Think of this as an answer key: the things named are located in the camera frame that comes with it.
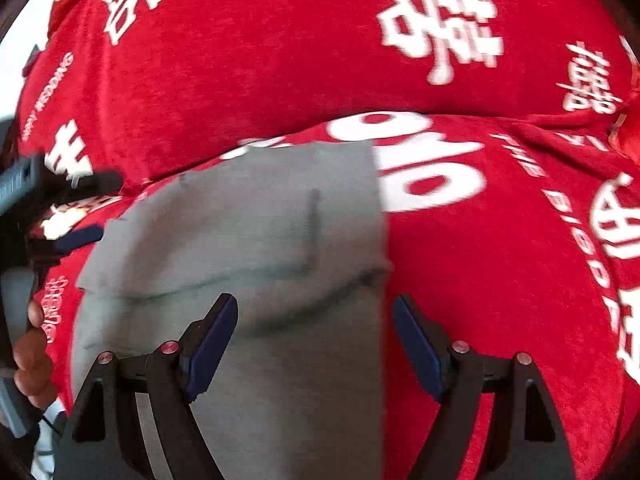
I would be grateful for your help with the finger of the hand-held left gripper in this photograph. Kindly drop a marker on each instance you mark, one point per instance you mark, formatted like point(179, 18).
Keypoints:
point(85, 183)
point(80, 237)

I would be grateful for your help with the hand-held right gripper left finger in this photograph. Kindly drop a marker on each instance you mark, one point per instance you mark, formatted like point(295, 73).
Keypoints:
point(212, 345)

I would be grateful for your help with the grey small garment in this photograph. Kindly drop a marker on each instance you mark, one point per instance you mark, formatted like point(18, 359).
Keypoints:
point(260, 240)

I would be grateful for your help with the person's left hand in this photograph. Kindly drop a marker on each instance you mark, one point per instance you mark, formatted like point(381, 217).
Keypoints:
point(31, 360)

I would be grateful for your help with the red printed blanket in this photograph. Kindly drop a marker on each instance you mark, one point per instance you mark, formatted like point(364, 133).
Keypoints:
point(310, 60)

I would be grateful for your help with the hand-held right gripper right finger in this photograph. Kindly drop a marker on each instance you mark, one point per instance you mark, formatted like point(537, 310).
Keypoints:
point(417, 347)

